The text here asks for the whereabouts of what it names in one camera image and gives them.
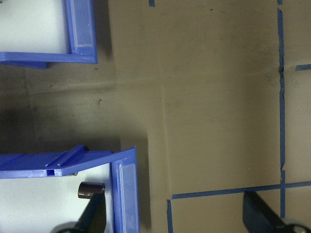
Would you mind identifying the blue bin with push buttons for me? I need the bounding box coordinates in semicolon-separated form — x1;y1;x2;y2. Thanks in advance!
0;0;99;70

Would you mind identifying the dark cylindrical battery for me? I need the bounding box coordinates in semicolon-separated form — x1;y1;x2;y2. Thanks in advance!
77;181;106;199

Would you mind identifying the white foam liner sheet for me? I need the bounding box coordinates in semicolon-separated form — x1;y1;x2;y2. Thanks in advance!
0;0;71;53
0;167;116;233

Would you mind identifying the blue bin with batteries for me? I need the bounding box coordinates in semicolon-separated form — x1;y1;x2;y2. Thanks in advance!
0;145;141;233

